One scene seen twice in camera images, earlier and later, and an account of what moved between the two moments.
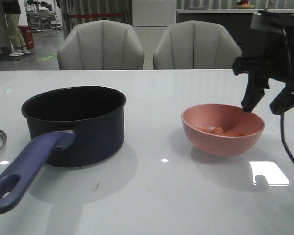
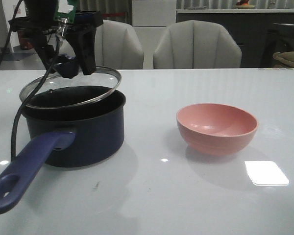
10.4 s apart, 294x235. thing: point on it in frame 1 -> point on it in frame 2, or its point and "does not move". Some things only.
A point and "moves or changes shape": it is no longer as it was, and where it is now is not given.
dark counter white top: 238,21 does not move
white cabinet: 150,19 does not move
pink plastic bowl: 222,129 moves or changes shape
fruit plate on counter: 244,5 does not move
